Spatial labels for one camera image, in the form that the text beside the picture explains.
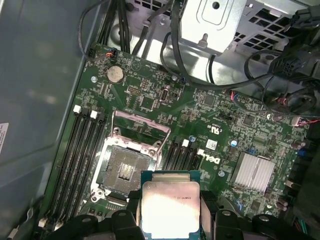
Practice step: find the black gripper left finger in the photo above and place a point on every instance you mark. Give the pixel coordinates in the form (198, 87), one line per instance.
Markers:
(125, 225)

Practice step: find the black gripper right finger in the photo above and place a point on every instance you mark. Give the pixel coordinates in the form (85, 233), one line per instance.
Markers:
(225, 225)

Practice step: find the silver-topped CPU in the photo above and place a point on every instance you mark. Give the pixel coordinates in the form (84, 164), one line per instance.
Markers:
(170, 207)

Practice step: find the metal socket cover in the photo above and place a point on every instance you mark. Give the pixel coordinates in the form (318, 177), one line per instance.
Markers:
(142, 121)

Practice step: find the CPU socket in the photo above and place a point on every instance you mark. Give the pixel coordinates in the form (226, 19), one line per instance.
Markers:
(120, 170)

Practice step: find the silver finned heatsink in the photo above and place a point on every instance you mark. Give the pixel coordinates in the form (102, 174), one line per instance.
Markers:
(252, 172)

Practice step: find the RAM slot with black clips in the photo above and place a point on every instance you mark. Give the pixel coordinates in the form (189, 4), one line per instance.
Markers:
(68, 168)
(85, 172)
(172, 157)
(188, 160)

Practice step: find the RAM slot with white clips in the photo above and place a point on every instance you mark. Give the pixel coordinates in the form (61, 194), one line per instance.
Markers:
(60, 165)
(180, 158)
(196, 162)
(76, 170)

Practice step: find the green motherboard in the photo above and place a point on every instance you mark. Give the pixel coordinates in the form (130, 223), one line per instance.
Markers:
(200, 112)

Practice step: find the small white case sticker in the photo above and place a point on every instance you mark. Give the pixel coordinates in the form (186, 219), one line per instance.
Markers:
(3, 137)

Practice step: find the round coin battery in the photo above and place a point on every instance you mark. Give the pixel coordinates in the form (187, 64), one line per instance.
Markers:
(115, 74)

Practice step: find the black power connector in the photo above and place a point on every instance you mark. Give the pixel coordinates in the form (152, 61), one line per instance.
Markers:
(307, 20)
(297, 67)

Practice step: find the black and silver PC case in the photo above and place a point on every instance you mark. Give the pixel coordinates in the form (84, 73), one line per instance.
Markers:
(37, 75)

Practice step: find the silver drive cage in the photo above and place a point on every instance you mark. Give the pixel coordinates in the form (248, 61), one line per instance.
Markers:
(251, 5)

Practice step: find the silver bracket with round hole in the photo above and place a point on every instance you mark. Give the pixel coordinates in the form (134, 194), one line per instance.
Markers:
(212, 25)

